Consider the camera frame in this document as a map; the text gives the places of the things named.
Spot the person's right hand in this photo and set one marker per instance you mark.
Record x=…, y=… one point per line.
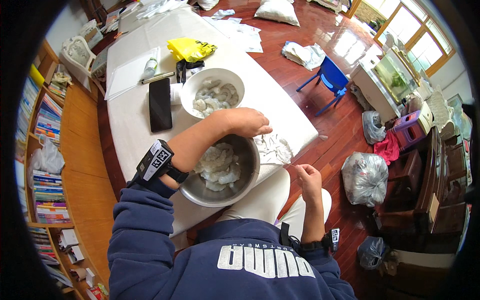
x=311, y=185

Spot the person's left hand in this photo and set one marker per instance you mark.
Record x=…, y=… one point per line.
x=245, y=122

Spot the person's right fingers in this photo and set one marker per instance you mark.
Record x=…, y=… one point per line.
x=305, y=172

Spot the person's left fingers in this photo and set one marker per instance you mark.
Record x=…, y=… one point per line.
x=264, y=127

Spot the wooden toothpick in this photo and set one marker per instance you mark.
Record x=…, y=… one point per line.
x=291, y=165

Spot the white tissue with shrimp scraps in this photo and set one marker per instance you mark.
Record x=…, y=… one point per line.
x=272, y=150

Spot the steel bowl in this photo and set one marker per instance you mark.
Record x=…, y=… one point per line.
x=247, y=161

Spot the white tablecloth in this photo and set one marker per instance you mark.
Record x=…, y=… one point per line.
x=262, y=86

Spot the pile of raw shrimps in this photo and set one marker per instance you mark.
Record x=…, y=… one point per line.
x=215, y=97

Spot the large clear plastic bag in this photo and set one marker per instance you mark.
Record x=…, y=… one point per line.
x=363, y=180

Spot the heap of peeled shrimps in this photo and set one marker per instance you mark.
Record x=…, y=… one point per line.
x=219, y=168

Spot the black wrist band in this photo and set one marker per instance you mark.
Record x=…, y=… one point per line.
x=155, y=160
x=332, y=236

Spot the white ceramic bowl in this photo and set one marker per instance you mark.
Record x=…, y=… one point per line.
x=195, y=84

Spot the pile of white cloths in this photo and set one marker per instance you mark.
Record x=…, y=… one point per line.
x=303, y=54

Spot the blue plastic chair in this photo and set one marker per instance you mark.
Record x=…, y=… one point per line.
x=332, y=77

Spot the red cloth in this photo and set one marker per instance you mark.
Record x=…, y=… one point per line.
x=388, y=148

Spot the white roll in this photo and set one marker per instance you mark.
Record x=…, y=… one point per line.
x=175, y=93

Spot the spread of white papers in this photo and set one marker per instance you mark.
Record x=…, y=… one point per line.
x=243, y=33

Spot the small grey plastic bag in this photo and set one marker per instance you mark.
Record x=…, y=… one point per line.
x=371, y=253

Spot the white cabinet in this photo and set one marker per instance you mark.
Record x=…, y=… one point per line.
x=371, y=90

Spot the black phone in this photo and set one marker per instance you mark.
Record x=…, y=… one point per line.
x=160, y=105

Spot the yellow plastic bag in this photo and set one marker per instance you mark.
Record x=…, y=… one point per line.
x=187, y=48

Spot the purple plastic stool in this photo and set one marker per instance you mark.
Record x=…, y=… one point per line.
x=408, y=129

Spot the white pillow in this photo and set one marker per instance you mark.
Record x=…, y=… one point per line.
x=277, y=11

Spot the silver pen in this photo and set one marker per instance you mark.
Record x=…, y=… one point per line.
x=157, y=77

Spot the small white cloth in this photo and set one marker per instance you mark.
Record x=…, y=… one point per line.
x=224, y=13

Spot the dark wooden cabinet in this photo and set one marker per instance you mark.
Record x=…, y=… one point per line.
x=431, y=187

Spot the clear plastic bottle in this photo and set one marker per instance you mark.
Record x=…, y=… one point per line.
x=150, y=67

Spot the glass fish tank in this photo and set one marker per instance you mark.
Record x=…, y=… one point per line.
x=393, y=77

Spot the white plastic bag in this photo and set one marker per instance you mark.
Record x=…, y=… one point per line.
x=207, y=3

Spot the white paper sheet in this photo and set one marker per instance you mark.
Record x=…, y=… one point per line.
x=125, y=75

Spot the person's body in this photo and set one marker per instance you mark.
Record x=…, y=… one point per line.
x=180, y=258

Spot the heap of papers and bags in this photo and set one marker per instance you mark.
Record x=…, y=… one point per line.
x=150, y=9

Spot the wooden bookshelf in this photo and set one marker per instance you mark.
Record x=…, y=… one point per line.
x=82, y=157

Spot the white ornate chair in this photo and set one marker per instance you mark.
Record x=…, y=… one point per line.
x=77, y=52

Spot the wooden frame window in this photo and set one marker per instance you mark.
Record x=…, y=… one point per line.
x=412, y=33

